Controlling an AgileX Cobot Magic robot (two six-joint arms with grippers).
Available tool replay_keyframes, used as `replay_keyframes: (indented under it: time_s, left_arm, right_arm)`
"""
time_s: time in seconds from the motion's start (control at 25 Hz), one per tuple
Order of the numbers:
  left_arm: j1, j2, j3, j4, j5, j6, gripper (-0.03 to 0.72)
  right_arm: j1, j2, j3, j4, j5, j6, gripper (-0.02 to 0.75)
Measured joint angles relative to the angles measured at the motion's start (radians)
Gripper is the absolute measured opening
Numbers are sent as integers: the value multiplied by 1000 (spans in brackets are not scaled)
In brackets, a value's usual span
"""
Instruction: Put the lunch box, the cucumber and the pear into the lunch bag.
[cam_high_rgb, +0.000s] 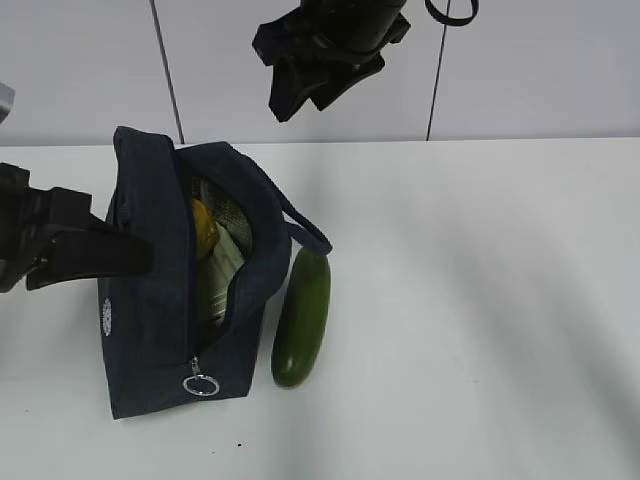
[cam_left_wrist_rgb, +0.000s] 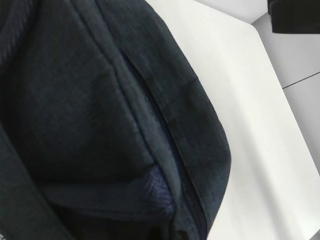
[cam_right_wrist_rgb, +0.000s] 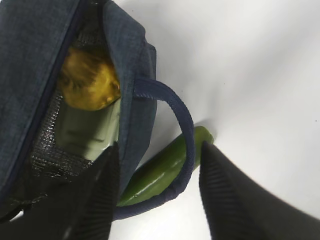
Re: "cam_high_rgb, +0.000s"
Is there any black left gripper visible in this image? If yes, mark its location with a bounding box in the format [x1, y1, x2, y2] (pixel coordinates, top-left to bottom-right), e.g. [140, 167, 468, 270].
[1, 163, 153, 293]

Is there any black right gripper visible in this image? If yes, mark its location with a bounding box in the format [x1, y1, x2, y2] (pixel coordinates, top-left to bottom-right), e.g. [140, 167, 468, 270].
[252, 0, 410, 122]

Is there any yellow squash toy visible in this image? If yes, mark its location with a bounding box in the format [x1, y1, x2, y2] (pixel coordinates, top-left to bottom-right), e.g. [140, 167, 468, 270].
[192, 198, 220, 261]

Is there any dark blue insulated lunch bag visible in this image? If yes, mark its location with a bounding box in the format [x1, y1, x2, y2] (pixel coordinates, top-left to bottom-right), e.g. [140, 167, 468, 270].
[98, 126, 332, 419]

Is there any green lid glass food container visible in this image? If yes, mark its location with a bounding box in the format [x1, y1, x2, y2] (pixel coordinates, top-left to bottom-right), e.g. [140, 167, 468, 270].
[204, 223, 244, 327]

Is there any green cucumber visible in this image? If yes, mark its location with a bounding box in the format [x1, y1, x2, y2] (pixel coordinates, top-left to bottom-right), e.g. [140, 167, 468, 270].
[271, 248, 331, 389]

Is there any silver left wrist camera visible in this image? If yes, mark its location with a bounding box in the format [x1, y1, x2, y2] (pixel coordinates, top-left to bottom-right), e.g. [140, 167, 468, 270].
[0, 82, 15, 123]

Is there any black cable loop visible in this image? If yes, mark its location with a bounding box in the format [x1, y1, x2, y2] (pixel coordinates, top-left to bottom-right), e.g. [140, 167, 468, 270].
[424, 0, 482, 25]

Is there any silver zipper pull ring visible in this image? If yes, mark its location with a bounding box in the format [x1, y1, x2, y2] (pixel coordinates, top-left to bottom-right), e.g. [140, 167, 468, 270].
[182, 355, 220, 398]

